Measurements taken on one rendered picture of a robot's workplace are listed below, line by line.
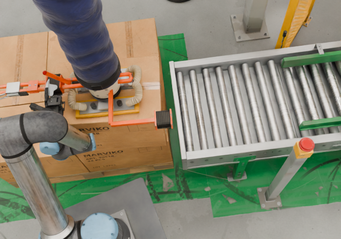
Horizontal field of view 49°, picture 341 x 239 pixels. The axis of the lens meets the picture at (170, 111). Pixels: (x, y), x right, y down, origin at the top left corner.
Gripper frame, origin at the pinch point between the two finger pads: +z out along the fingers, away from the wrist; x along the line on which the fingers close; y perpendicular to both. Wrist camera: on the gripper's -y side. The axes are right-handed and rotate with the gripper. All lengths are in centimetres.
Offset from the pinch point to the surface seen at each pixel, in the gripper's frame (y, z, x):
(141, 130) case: 44, -18, -27
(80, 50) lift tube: 27.7, -10.4, 40.2
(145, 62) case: 49, 18, -13
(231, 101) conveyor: 101, 11, -59
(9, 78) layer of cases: -51, 43, -53
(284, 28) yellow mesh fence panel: 138, 48, -34
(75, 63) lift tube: 22.6, -9.1, 30.1
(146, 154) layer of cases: 41, -16, -72
